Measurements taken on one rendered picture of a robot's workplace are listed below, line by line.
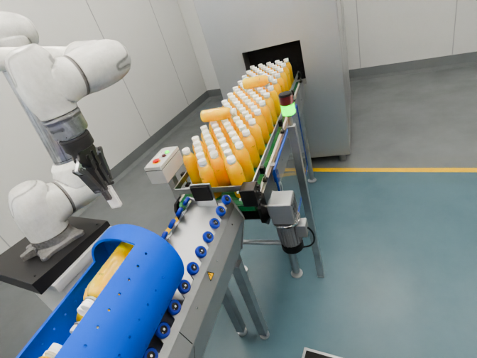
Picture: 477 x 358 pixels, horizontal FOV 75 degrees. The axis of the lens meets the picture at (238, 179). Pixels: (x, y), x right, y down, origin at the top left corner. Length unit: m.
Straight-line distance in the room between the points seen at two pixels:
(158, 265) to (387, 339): 1.39
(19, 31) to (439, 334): 2.24
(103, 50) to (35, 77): 0.18
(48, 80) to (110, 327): 0.57
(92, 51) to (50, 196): 0.69
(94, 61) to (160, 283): 0.59
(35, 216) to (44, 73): 0.70
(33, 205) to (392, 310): 1.84
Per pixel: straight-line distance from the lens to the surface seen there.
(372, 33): 5.19
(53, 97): 0.83
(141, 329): 0.88
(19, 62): 0.83
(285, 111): 1.47
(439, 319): 2.08
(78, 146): 0.87
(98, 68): 0.87
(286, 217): 1.45
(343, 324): 2.02
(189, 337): 1.10
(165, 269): 0.93
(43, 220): 1.41
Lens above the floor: 1.73
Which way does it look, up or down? 31 degrees down
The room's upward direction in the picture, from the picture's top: 18 degrees counter-clockwise
